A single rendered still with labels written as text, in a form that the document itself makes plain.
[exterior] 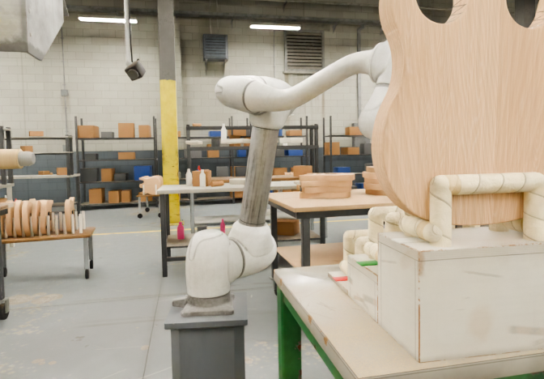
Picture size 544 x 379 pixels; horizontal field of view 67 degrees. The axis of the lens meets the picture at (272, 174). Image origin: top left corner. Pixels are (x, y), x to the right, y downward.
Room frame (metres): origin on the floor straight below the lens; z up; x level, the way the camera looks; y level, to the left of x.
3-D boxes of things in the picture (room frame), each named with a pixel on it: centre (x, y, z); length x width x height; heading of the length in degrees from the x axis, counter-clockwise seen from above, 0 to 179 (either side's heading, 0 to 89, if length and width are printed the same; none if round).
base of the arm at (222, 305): (1.47, 0.26, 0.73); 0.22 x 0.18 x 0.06; 94
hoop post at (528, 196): (0.67, -0.43, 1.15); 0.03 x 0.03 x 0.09
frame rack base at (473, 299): (0.70, -0.34, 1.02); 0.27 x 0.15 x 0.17; 101
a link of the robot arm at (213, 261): (1.48, 0.23, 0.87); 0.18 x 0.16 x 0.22; 137
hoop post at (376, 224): (0.88, -0.22, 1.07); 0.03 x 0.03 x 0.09
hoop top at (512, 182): (0.65, -0.34, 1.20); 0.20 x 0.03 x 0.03; 100
